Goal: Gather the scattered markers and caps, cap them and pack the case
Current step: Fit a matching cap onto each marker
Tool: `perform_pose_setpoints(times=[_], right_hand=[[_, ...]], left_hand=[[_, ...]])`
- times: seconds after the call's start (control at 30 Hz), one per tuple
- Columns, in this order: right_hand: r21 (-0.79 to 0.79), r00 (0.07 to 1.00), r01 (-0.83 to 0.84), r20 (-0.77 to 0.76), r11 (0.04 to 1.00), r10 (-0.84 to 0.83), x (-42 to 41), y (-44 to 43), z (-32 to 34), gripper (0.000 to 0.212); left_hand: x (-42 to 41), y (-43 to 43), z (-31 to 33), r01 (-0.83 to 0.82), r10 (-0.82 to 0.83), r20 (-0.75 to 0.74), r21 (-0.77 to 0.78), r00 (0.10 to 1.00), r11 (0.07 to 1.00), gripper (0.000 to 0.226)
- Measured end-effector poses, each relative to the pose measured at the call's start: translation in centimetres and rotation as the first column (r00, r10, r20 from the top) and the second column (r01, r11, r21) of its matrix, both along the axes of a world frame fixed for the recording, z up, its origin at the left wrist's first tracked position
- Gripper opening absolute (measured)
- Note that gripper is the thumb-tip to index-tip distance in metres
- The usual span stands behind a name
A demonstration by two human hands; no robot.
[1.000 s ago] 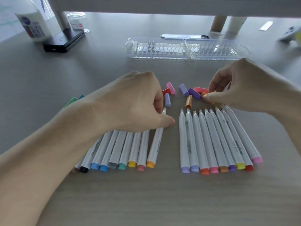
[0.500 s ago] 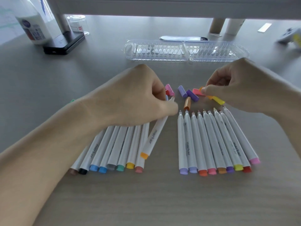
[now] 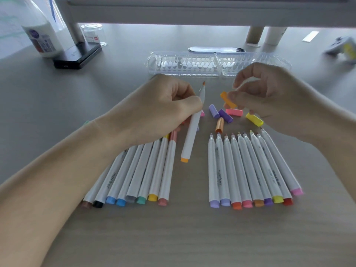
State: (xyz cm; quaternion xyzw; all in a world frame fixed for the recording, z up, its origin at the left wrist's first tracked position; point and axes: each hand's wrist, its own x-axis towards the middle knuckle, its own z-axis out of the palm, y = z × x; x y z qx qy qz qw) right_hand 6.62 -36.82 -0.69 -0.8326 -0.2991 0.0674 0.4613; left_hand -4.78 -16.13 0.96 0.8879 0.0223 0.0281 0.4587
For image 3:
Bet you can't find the orange-tipped white marker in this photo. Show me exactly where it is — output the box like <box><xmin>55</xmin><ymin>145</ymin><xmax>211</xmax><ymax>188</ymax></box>
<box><xmin>180</xmin><ymin>81</ymin><xmax>207</xmax><ymax>164</ymax></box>

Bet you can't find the yellow-green-tipped white marker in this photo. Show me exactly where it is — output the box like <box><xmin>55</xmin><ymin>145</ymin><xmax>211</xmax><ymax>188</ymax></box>
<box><xmin>249</xmin><ymin>130</ymin><xmax>284</xmax><ymax>204</ymax></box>

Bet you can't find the pink-ended white marker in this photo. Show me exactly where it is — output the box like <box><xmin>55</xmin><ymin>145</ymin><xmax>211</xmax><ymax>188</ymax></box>
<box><xmin>230</xmin><ymin>133</ymin><xmax>254</xmax><ymax>209</ymax></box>

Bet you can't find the clear plastic marker case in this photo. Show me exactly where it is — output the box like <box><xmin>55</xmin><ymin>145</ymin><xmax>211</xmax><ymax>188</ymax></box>
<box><xmin>144</xmin><ymin>50</ymin><xmax>293</xmax><ymax>78</ymax></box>

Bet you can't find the small clear jar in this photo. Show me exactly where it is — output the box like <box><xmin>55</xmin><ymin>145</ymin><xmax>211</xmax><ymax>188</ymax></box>
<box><xmin>80</xmin><ymin>23</ymin><xmax>108</xmax><ymax>47</ymax></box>

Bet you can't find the red-tipped white marker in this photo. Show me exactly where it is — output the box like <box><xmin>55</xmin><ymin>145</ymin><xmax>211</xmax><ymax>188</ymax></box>
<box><xmin>222</xmin><ymin>134</ymin><xmax>243</xmax><ymax>210</ymax></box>

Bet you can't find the purple marker cap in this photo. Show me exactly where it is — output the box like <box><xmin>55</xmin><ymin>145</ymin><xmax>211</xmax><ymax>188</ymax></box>
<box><xmin>218</xmin><ymin>109</ymin><xmax>234</xmax><ymax>124</ymax></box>

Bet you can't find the dusty-pink-ended white marker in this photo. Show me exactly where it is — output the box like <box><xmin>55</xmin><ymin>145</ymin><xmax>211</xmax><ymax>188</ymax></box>
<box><xmin>158</xmin><ymin>128</ymin><xmax>181</xmax><ymax>207</ymax></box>

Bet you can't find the sky-blue-ended white marker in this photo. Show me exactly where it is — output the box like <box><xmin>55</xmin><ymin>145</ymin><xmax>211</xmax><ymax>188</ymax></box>
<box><xmin>116</xmin><ymin>144</ymin><xmax>146</xmax><ymax>208</ymax></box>
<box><xmin>105</xmin><ymin>144</ymin><xmax>139</xmax><ymax>205</ymax></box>

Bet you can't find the black-ended white marker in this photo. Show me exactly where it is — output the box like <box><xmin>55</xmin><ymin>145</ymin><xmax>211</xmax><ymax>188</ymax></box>
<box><xmin>92</xmin><ymin>147</ymin><xmax>130</xmax><ymax>209</ymax></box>

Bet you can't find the mint-ended white marker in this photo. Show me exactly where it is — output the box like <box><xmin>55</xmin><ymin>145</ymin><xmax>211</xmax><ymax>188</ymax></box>
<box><xmin>135</xmin><ymin>138</ymin><xmax>162</xmax><ymax>205</ymax></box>

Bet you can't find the person's right hand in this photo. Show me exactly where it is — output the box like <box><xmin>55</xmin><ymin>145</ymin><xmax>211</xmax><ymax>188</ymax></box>
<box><xmin>227</xmin><ymin>62</ymin><xmax>332</xmax><ymax>143</ymax></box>

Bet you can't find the brown paper cup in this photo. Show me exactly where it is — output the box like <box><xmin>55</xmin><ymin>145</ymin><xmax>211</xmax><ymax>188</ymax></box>
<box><xmin>245</xmin><ymin>26</ymin><xmax>265</xmax><ymax>44</ymax></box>

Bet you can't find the person's left forearm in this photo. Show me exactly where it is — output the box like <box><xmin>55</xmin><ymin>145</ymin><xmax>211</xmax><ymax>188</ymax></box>
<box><xmin>0</xmin><ymin>116</ymin><xmax>120</xmax><ymax>267</ymax></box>

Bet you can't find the set of red-toned caps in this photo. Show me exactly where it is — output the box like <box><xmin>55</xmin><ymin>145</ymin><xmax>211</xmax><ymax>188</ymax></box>
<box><xmin>182</xmin><ymin>104</ymin><xmax>264</xmax><ymax>134</ymax></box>

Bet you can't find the white paper cup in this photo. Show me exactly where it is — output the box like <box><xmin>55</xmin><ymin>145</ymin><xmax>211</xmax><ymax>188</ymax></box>
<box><xmin>263</xmin><ymin>26</ymin><xmax>289</xmax><ymax>46</ymax></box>

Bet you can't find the black rectangular power bank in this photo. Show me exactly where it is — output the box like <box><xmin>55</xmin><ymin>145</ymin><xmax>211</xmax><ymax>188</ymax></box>
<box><xmin>53</xmin><ymin>41</ymin><xmax>103</xmax><ymax>70</ymax></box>

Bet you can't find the white and yellow controller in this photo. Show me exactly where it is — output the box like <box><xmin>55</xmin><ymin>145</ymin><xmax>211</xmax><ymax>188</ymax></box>
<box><xmin>324</xmin><ymin>36</ymin><xmax>356</xmax><ymax>63</ymax></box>

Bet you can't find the grey desk shelf riser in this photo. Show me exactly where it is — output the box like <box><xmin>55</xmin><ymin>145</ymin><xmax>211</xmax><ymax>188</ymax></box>
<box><xmin>54</xmin><ymin>0</ymin><xmax>356</xmax><ymax>45</ymax></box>

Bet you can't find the white paper slip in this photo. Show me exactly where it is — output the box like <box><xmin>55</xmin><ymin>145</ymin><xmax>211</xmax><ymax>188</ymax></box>
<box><xmin>301</xmin><ymin>30</ymin><xmax>320</xmax><ymax>42</ymax></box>

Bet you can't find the set of red-toned markers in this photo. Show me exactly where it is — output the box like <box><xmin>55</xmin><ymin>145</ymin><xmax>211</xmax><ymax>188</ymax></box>
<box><xmin>208</xmin><ymin>128</ymin><xmax>304</xmax><ymax>210</ymax></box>

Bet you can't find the person's left hand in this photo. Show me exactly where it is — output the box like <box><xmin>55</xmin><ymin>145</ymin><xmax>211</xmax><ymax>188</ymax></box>
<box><xmin>94</xmin><ymin>74</ymin><xmax>204</xmax><ymax>153</ymax></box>

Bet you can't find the white milk bottle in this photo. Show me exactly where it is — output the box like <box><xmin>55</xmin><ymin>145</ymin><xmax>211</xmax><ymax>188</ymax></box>
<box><xmin>14</xmin><ymin>0</ymin><xmax>66</xmax><ymax>58</ymax></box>

